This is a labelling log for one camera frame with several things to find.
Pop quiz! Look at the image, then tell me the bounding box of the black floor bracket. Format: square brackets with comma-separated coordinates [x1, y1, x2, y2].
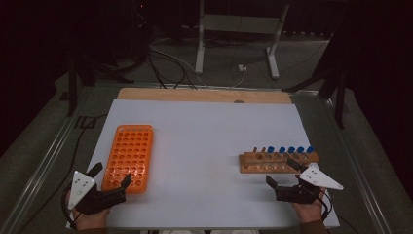
[73, 115, 97, 130]

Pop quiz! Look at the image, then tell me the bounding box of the black floor cable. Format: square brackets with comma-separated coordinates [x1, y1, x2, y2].
[18, 113, 108, 234]

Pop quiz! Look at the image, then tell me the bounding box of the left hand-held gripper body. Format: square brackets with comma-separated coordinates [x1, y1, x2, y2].
[67, 170, 128, 216]

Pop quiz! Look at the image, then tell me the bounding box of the person's right hand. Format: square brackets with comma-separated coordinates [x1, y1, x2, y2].
[290, 191, 327, 225]

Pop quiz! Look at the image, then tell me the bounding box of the orange plastic tube rack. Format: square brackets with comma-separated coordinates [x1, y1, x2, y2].
[100, 124, 154, 195]

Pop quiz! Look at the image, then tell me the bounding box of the grey metal stand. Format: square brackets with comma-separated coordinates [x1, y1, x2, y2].
[194, 0, 290, 80]

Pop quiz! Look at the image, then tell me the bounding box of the white cable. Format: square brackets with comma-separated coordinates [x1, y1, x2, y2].
[149, 43, 246, 88]

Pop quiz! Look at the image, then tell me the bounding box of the person's left hand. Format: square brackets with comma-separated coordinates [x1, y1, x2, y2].
[71, 208, 111, 232]

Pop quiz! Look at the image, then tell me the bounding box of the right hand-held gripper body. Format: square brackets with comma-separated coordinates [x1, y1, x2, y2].
[275, 164, 345, 205]

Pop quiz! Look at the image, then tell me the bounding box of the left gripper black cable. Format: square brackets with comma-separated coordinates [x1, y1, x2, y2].
[60, 184, 79, 231]

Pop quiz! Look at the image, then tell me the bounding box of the aluminium table frame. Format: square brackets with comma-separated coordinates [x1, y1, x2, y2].
[0, 81, 393, 234]

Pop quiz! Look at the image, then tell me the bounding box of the black stand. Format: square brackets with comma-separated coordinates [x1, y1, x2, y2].
[282, 32, 348, 130]
[66, 55, 134, 117]

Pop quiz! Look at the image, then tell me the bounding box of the wooden test tube rack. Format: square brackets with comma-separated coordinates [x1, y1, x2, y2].
[239, 146, 320, 175]

